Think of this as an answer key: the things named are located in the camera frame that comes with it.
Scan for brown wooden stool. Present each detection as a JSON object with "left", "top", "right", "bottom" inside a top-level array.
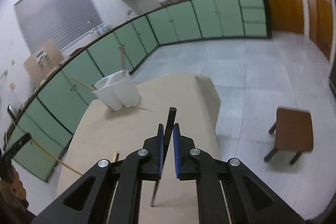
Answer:
[{"left": 264, "top": 107, "right": 314, "bottom": 165}]

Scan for white utensil holder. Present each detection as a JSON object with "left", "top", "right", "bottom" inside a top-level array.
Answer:
[{"left": 93, "top": 70, "right": 141, "bottom": 111}]

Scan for beige table cloth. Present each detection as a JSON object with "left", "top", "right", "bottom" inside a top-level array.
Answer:
[{"left": 56, "top": 73, "right": 221, "bottom": 223}]

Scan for grey window blind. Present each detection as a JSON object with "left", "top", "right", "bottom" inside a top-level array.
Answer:
[{"left": 14, "top": 0, "right": 102, "bottom": 52}]

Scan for person's hand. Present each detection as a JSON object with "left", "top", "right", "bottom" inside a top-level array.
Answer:
[{"left": 1, "top": 166, "right": 30, "bottom": 215}]

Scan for black chopstick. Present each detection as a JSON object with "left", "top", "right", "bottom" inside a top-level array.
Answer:
[{"left": 150, "top": 107, "right": 177, "bottom": 207}]

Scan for brown cardboard box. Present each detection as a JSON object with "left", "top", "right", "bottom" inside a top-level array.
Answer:
[{"left": 24, "top": 39, "right": 64, "bottom": 84}]

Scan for green lower kitchen cabinets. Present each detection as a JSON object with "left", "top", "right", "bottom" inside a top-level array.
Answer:
[{"left": 6, "top": 0, "right": 272, "bottom": 181}]

